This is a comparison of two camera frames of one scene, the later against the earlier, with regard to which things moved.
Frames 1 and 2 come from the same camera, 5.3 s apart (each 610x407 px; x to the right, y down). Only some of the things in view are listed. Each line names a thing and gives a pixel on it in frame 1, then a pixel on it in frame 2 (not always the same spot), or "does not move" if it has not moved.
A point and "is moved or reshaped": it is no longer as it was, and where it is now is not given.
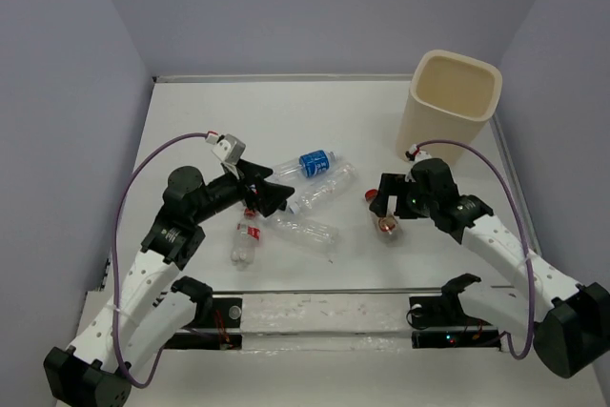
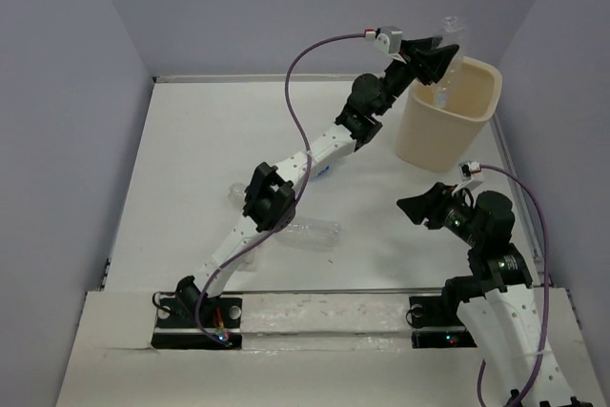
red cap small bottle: (386, 224) is moved or reshaped
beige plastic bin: (449, 98) does not move
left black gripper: (268, 195) -> (431, 61)
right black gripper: (388, 187) -> (430, 204)
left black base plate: (222, 330) does not move
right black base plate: (441, 322) does not move
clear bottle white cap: (324, 189) -> (446, 91)
